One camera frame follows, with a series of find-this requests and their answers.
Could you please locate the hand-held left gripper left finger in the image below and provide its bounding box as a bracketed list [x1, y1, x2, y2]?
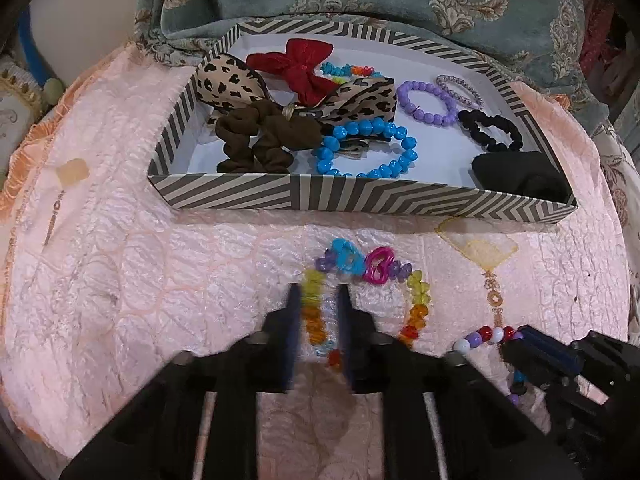
[60, 284, 304, 480]

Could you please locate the translucent multicolour bead bracelet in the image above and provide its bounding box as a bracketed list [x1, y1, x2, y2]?
[300, 239, 431, 373]

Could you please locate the striped cardboard box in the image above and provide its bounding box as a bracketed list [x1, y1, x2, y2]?
[146, 20, 578, 223]

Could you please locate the red bow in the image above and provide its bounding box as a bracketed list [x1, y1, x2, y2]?
[246, 37, 335, 108]

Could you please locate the lilac braided hair tie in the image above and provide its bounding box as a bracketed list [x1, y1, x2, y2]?
[436, 74, 485, 110]

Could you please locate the pink quilted bedspread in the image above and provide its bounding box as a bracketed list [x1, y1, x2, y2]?
[0, 42, 636, 480]

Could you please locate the beige floral cloth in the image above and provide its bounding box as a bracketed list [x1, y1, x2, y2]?
[595, 120, 640, 311]

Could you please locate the purple bead bracelet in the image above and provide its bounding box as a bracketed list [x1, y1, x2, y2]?
[396, 80, 458, 127]

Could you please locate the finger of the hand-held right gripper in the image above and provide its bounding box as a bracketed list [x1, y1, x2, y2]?
[501, 326, 582, 387]
[572, 330, 640, 381]

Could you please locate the dark red cloth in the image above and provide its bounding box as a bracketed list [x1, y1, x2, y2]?
[580, 0, 633, 81]

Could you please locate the floral embroidered pillow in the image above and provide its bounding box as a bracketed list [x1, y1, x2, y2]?
[0, 55, 53, 178]

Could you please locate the bright multicolour bead bracelet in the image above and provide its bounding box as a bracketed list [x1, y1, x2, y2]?
[317, 61, 386, 85]

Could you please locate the black scrunchie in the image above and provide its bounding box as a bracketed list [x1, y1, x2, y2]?
[471, 151, 572, 200]
[457, 109, 524, 153]

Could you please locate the red white blue bead bracelet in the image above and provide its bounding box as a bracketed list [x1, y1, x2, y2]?
[452, 325, 531, 408]

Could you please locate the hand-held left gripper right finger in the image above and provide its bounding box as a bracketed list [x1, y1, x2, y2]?
[336, 284, 584, 480]

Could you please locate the brown scrunchie with leopard bow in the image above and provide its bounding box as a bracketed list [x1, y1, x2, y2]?
[195, 52, 398, 176]

